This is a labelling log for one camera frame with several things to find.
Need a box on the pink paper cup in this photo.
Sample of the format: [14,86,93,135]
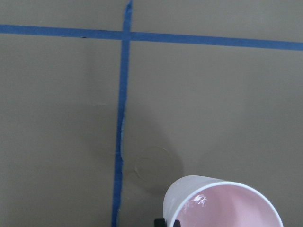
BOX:
[163,175,283,227]

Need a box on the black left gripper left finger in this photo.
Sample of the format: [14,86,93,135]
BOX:
[153,218,166,227]

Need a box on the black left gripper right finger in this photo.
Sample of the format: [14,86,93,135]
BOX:
[173,219,180,227]

